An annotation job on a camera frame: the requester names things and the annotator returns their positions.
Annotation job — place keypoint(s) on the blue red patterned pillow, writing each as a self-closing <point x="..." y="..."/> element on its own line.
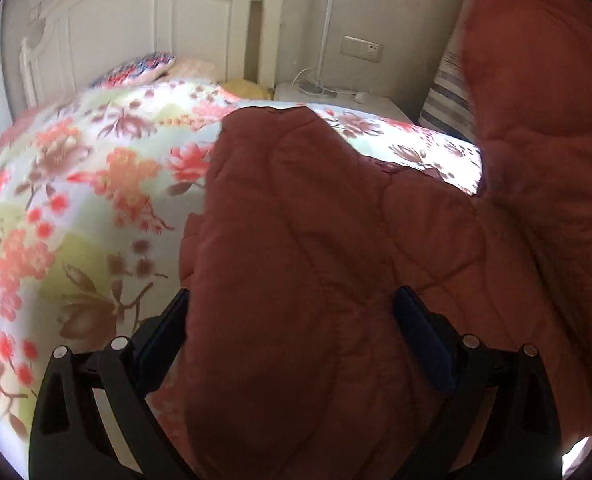
<point x="136" y="67"/>

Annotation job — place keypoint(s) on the white nightstand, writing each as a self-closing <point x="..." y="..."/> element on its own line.
<point x="376" y="107"/>

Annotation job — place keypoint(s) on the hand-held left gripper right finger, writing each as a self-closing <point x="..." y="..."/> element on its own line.
<point x="421" y="340"/>

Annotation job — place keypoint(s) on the striped pillow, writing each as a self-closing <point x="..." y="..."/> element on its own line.
<point x="446" y="95"/>

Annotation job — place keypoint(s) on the floral bed sheet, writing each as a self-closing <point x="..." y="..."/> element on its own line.
<point x="76" y="185"/>

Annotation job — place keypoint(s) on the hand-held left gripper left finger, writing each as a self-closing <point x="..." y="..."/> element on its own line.
<point x="168" y="330"/>

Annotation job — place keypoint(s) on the pale yellow floral pillow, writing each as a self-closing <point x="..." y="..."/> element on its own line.
<point x="193" y="67"/>

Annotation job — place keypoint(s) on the white wooden headboard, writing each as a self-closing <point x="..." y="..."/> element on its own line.
<point x="126" y="20"/>

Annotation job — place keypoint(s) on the white stick desk lamp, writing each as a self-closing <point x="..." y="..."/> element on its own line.
<point x="328" y="25"/>

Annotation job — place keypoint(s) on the red quilted blanket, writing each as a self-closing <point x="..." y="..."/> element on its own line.
<point x="301" y="235"/>

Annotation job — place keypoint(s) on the wall socket plate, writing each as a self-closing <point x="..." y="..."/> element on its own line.
<point x="362" y="49"/>

